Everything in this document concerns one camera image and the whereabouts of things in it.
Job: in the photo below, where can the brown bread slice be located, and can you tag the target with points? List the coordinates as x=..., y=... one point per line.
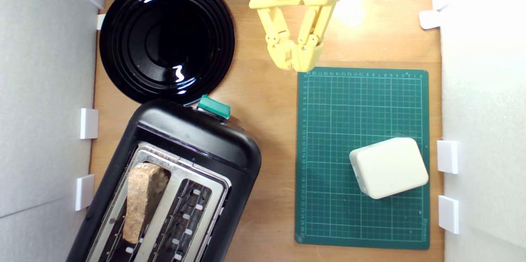
x=137, y=196

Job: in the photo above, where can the green toaster lever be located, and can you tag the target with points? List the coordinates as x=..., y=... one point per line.
x=214, y=106

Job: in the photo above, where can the black two-slot toaster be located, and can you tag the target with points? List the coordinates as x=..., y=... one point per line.
x=197, y=138

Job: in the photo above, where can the green cutting mat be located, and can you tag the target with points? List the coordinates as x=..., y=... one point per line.
x=328, y=130

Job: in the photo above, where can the black round plate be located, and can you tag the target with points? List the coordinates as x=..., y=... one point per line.
x=164, y=40

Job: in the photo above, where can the white rounded block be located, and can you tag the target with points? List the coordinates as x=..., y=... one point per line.
x=388, y=167

